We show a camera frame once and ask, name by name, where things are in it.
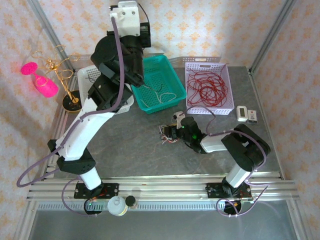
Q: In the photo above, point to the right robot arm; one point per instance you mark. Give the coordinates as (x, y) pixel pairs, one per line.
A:
(240, 147)

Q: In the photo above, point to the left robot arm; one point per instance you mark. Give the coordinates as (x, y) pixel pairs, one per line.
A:
(87, 130)

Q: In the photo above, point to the teal plastic basket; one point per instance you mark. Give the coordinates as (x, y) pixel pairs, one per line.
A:
(170, 75)

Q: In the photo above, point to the white plastic basket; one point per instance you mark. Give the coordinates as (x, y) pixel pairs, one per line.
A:
(83, 77)

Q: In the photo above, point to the white digital timer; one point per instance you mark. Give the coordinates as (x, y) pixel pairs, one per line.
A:
(242, 113)

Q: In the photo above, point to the lilac plastic basket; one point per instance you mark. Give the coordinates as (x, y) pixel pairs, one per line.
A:
(228, 82)

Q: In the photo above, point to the pink wine glass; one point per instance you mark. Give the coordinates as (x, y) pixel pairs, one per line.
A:
(46, 86)

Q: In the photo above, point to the black round cap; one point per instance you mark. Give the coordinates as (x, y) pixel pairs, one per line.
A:
(130, 201)

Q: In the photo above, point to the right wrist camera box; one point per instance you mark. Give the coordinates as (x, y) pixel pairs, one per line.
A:
(178, 118)

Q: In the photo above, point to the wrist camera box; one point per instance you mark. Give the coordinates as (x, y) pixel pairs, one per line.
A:
(126, 18)
(178, 118)

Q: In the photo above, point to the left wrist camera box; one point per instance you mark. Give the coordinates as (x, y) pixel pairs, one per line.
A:
(126, 18)

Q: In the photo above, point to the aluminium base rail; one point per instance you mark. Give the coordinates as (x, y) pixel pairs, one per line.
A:
(162, 187)

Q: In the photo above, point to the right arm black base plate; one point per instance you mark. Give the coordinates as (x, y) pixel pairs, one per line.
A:
(213, 190)

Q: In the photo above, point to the aluminium frame post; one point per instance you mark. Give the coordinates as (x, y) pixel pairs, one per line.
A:
(50, 32)
(271, 35)

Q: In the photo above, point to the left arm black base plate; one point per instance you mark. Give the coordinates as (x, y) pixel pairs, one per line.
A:
(110, 190)

